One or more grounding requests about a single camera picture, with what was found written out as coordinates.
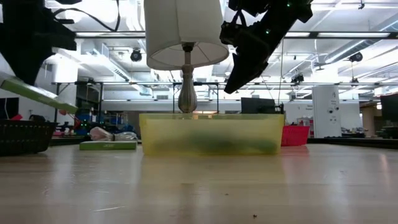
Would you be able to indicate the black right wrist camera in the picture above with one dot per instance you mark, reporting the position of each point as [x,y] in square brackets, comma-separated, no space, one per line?
[231,34]

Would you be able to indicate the table lamp with white shade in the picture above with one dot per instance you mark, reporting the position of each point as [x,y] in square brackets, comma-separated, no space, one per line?
[186,31]

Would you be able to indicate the black wall screen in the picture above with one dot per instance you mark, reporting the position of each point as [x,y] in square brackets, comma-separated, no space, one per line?
[9,108]

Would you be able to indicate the black computer monitor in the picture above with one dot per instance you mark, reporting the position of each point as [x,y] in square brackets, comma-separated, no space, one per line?
[257,105]

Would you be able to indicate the dark large screen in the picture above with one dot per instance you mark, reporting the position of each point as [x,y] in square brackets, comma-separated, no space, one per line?
[390,107]

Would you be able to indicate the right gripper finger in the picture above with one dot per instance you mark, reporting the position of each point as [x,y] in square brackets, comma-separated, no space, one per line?
[244,71]

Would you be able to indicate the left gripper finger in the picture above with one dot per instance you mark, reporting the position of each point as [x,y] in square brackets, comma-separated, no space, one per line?
[29,65]

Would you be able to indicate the flat green box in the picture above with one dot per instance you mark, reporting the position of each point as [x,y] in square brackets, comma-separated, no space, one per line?
[107,145]

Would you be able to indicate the translucent yellow plastic bin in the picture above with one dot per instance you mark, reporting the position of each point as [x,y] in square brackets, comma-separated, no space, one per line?
[174,130]

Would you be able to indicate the black plastic mesh basket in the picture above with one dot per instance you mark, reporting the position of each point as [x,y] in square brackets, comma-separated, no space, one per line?
[25,137]

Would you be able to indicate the pink wrapped small item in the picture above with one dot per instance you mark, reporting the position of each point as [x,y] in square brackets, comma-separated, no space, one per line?
[100,133]

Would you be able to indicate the black hanging ceiling spotlight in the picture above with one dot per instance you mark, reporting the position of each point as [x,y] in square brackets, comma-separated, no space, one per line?
[298,78]
[356,57]
[136,55]

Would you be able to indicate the white box with product print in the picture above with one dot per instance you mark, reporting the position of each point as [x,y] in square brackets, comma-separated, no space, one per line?
[37,93]

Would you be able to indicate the red plastic mesh basket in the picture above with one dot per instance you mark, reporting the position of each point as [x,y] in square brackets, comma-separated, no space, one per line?
[295,135]

